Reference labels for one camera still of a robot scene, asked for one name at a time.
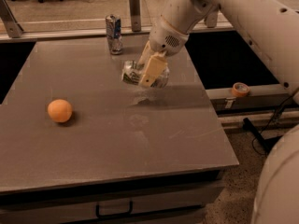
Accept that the black drawer handle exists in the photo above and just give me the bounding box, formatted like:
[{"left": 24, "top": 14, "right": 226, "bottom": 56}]
[{"left": 95, "top": 201, "right": 134, "bottom": 219}]

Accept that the crushed blue silver can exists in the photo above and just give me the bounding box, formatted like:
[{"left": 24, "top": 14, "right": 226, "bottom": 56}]
[{"left": 106, "top": 14, "right": 122, "bottom": 55}]

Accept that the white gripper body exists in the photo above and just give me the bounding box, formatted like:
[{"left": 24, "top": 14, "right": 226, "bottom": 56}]
[{"left": 149, "top": 19, "right": 189, "bottom": 56}]

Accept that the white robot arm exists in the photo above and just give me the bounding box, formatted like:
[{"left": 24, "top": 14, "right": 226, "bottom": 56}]
[{"left": 139, "top": 0, "right": 299, "bottom": 224}]

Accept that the black floor stand bar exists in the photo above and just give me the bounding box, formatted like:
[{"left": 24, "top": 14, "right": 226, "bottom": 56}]
[{"left": 243, "top": 118, "right": 281, "bottom": 155}]

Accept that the metal railing post middle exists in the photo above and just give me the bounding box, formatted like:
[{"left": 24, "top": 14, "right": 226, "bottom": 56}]
[{"left": 129, "top": 0, "right": 141, "bottom": 32}]

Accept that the metal railing post right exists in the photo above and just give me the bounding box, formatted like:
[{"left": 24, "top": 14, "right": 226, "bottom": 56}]
[{"left": 204, "top": 8, "right": 219, "bottom": 28}]

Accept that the orange fruit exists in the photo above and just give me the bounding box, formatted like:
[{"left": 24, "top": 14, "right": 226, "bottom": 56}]
[{"left": 47, "top": 99, "right": 73, "bottom": 123}]

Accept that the orange tape roll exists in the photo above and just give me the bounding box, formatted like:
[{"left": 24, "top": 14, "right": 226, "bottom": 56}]
[{"left": 232, "top": 82, "right": 249, "bottom": 97}]

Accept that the metal railing post left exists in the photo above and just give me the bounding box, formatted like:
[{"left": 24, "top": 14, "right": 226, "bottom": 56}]
[{"left": 0, "top": 0, "right": 23, "bottom": 38}]

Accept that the black cable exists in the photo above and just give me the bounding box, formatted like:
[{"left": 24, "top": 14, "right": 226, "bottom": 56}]
[{"left": 250, "top": 87, "right": 299, "bottom": 156}]

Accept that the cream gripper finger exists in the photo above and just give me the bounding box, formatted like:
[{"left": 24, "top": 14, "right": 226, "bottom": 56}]
[
  {"left": 137, "top": 42, "right": 155, "bottom": 66},
  {"left": 144, "top": 52, "right": 168, "bottom": 81}
]

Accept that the metal railing post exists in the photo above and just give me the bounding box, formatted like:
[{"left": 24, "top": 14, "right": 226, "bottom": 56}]
[
  {"left": 0, "top": 0, "right": 23, "bottom": 38},
  {"left": 129, "top": 0, "right": 141, "bottom": 32},
  {"left": 204, "top": 8, "right": 219, "bottom": 28}
]

